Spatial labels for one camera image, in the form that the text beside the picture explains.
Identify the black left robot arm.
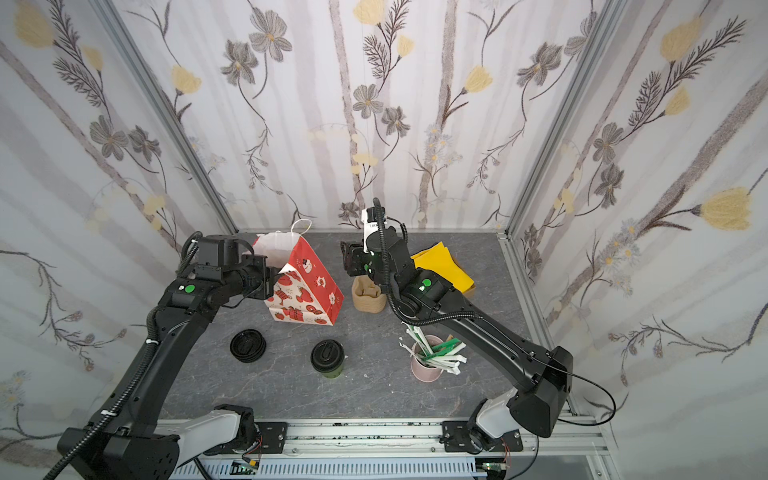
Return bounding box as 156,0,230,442
46,231,281,479

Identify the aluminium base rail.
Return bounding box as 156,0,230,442
113,416,619,480

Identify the stack of black lids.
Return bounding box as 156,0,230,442
229,329,267,363

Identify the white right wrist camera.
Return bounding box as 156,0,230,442
361,207,379,240

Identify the yellow napkin stack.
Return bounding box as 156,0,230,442
411,242,469,292

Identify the black plastic cup lid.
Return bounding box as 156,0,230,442
310,339,345,368

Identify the green paper coffee cup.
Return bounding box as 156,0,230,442
313,361,343,379

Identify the red white paper gift bag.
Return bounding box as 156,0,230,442
253,219,344,326

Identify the pink metal straw bucket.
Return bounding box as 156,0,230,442
411,343,443,383

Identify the aluminium corner frame post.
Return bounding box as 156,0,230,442
503,0,628,238

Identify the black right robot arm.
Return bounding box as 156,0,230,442
341,199,573,438

